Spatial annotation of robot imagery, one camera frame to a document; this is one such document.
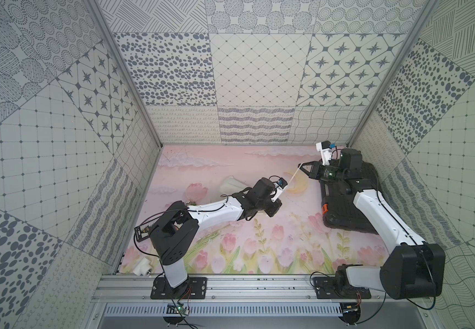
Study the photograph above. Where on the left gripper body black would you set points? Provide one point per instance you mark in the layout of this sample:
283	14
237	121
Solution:
272	202

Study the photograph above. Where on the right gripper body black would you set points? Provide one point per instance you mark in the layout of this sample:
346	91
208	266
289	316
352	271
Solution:
332	173

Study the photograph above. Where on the white bag drawstring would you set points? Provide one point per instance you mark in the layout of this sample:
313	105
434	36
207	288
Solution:
297	184

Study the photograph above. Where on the cream cloth soil bag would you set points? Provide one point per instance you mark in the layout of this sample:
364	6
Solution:
230	186

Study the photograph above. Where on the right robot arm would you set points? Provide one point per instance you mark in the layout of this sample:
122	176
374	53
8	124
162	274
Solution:
414	267

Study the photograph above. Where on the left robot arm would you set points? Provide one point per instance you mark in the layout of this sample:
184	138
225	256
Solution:
173	232

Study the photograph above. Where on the black plastic tool case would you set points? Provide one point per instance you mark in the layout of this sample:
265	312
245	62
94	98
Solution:
338	210

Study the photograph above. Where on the white plastic pipe fitting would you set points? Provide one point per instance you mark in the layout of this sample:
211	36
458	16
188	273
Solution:
143	267

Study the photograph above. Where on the small circuit board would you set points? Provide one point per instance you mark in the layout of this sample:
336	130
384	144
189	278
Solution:
178	310

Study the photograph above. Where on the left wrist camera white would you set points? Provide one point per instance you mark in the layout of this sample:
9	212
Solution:
280	184

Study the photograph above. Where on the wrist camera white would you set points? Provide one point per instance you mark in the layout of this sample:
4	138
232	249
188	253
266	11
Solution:
327	151
280	184

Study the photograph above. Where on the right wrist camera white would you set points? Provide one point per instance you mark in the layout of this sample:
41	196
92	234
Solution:
327	151

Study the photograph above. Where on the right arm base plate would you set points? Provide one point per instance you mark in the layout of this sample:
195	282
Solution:
328	288

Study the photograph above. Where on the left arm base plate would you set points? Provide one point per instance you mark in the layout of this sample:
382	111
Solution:
194	288

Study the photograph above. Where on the aluminium mounting rail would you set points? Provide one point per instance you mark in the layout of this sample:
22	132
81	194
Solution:
219	288

